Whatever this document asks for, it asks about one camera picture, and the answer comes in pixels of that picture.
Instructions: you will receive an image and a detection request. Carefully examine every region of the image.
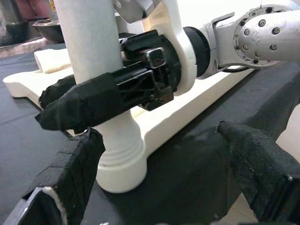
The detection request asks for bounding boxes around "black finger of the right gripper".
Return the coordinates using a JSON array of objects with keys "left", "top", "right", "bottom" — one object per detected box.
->
[
  {"left": 38, "top": 74, "right": 77, "bottom": 108},
  {"left": 35, "top": 69, "right": 157, "bottom": 132}
]

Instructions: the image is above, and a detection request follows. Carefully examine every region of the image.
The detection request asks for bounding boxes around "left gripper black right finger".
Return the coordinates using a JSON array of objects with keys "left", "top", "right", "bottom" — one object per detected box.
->
[{"left": 217, "top": 120, "right": 300, "bottom": 222}]

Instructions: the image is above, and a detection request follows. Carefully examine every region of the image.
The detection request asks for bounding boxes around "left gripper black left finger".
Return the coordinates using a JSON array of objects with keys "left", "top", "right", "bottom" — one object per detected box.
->
[{"left": 4, "top": 127, "right": 106, "bottom": 225}]

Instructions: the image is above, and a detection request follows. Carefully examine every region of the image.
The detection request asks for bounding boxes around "white plastic table leg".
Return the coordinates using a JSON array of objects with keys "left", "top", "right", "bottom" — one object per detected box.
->
[
  {"left": 34, "top": 48, "right": 72, "bottom": 75},
  {"left": 53, "top": 0, "right": 145, "bottom": 169}
]

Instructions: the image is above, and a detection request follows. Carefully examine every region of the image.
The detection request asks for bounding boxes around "white plastic children table top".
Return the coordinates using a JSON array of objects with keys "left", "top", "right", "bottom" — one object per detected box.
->
[{"left": 2, "top": 67, "right": 256, "bottom": 194}]

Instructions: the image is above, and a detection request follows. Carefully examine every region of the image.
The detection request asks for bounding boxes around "speckled stone ledge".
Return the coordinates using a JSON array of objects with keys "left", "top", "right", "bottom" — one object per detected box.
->
[{"left": 0, "top": 37, "right": 51, "bottom": 59}]

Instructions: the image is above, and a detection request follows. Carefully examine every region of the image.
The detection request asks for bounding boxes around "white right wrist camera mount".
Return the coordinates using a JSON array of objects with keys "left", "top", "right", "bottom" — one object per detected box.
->
[{"left": 112, "top": 0, "right": 199, "bottom": 97}]

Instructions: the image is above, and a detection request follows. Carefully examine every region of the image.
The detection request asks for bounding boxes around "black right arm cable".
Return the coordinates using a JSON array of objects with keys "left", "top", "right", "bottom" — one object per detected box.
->
[{"left": 219, "top": 65, "right": 250, "bottom": 74}]

